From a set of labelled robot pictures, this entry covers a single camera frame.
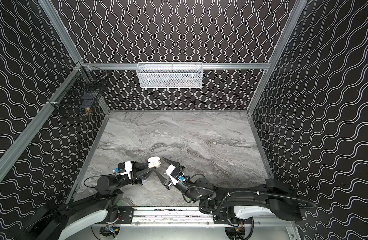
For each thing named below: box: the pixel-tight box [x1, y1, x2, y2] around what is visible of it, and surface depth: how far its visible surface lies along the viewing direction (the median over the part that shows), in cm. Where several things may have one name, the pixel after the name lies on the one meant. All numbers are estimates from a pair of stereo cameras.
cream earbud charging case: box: [147, 156, 161, 168], surface depth 64 cm
